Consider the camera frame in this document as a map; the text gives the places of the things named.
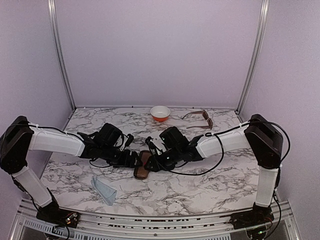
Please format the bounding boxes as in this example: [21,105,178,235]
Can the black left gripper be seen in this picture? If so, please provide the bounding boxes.
[99,143,143,168]

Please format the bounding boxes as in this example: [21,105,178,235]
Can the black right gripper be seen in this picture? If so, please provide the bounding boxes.
[143,147,182,173]

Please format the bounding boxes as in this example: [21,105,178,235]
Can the brown striped glasses case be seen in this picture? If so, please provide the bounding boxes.
[133,150,151,180]

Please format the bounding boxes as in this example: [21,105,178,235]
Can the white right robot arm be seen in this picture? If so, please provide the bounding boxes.
[144,114,291,224]

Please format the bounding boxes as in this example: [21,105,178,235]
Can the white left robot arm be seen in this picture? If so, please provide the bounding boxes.
[0,115,143,223]

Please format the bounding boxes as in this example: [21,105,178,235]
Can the brown translucent sunglasses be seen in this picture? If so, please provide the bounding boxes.
[181,109,214,130]

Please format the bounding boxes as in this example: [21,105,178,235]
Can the light blue cleaning cloth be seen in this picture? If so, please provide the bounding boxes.
[91,175,117,206]

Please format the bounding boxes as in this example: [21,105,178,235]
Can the white bowl orange outside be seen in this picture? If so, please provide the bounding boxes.
[150,105,171,122]

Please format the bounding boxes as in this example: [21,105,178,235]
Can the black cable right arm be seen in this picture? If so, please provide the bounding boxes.
[172,121,292,176]

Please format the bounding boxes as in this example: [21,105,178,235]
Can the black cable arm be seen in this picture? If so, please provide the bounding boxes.
[172,121,292,176]
[4,123,126,168]

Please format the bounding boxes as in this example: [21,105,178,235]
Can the aluminium frame rail back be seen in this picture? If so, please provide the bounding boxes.
[74,104,238,110]

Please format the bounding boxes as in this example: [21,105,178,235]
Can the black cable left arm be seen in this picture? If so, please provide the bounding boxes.
[4,123,126,168]

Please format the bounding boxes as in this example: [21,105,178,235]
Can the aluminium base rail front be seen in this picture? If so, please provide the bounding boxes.
[9,199,301,240]

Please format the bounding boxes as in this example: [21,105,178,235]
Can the aluminium frame post left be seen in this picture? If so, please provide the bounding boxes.
[47,0,76,112]

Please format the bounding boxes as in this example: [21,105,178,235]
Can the aluminium frame post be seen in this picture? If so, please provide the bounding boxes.
[47,0,76,112]
[235,0,270,115]

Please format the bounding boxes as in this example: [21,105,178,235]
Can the aluminium frame post right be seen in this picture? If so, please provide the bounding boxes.
[235,0,270,115]

